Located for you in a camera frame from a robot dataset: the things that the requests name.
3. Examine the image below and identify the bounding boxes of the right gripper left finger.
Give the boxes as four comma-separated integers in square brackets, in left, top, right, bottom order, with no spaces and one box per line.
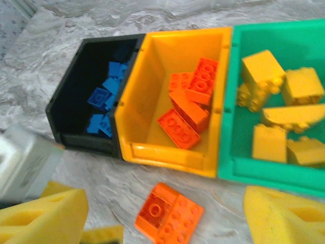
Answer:
[0,188,89,244]

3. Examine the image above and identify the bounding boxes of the black plastic bin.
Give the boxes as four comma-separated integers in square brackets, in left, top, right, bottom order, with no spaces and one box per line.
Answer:
[45,33,147,160]

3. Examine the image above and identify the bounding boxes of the yellow plastic bin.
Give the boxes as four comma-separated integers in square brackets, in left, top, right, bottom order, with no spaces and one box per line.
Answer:
[114,26,233,178]

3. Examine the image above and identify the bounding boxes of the large orange lego block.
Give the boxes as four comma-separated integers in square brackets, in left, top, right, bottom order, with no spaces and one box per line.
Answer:
[134,182,205,244]

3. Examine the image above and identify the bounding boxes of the large blue lego brick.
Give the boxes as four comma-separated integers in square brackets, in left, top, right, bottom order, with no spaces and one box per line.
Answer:
[87,87,111,111]

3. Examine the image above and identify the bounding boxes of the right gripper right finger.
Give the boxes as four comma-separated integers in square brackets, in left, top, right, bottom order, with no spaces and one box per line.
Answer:
[243,185,325,244]

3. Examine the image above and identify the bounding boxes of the green plastic bin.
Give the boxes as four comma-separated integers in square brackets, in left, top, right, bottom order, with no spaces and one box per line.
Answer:
[217,19,325,199]

